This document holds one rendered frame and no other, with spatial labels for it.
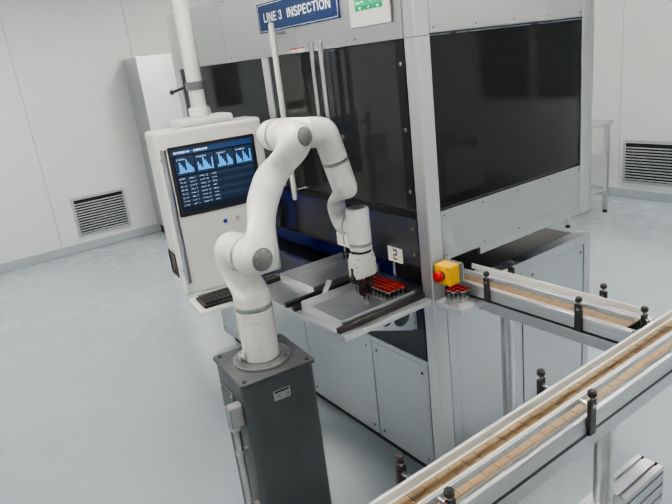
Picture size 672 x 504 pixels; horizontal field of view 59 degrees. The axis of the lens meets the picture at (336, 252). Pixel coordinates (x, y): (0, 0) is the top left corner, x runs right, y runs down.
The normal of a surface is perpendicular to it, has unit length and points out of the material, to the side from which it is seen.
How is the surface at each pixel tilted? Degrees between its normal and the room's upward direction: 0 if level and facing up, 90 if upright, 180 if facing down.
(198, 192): 90
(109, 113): 90
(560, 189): 90
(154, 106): 90
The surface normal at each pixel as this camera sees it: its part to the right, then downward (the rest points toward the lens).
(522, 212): 0.59, 0.18
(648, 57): -0.80, 0.27
